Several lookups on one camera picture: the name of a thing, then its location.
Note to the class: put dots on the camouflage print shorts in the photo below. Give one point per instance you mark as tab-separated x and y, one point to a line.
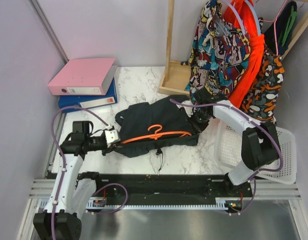
260	101

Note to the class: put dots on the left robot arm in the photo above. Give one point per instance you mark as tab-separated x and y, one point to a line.
61	217

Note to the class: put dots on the white plastic basket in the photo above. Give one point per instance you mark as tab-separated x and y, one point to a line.
227	152

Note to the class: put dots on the green hanger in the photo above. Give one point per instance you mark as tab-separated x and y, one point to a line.
290	22

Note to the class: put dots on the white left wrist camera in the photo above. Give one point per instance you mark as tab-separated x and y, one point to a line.
111	135

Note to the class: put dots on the orange hanger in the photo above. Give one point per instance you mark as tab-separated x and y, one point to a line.
157	134

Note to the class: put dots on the dark navy shorts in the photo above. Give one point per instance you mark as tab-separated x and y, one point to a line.
135	120

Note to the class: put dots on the light blue hanger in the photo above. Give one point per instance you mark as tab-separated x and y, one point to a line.
254	16

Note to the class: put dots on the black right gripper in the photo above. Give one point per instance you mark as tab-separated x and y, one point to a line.
198	128

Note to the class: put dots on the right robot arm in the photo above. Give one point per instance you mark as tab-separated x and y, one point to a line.
260	149

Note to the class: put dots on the wooden clothes rack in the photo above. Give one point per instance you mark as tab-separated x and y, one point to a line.
176	75

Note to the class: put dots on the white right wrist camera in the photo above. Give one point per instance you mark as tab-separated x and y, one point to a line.
186	106

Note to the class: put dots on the blue binder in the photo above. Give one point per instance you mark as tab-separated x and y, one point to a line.
90	101

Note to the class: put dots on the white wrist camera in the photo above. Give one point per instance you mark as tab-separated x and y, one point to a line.
111	135
186	106

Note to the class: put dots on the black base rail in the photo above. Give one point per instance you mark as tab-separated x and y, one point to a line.
163	189

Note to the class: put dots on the lilac hanger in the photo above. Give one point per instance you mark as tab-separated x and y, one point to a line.
233	21

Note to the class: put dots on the navy ribbed shorts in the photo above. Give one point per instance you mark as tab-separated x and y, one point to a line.
280	26

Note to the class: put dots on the pink binder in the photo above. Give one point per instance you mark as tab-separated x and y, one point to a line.
86	76

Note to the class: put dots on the pink hanger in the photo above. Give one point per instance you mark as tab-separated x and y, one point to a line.
274	25

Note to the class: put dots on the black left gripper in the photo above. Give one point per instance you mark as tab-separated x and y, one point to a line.
110	147

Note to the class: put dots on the white cable duct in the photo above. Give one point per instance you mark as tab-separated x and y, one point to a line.
97	205

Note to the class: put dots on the orange shorts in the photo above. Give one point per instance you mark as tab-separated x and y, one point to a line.
256	44

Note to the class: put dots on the comic print shorts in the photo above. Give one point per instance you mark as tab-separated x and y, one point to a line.
219	55

